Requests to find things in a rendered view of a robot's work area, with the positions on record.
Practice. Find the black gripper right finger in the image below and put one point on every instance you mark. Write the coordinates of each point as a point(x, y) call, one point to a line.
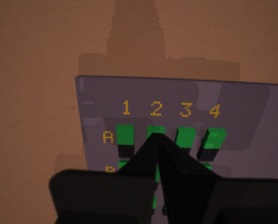
point(194, 194)

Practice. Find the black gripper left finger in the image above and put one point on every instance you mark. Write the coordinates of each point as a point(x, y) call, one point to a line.
point(128, 191)

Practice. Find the grey switch panel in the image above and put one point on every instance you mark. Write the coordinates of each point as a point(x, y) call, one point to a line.
point(231, 127)

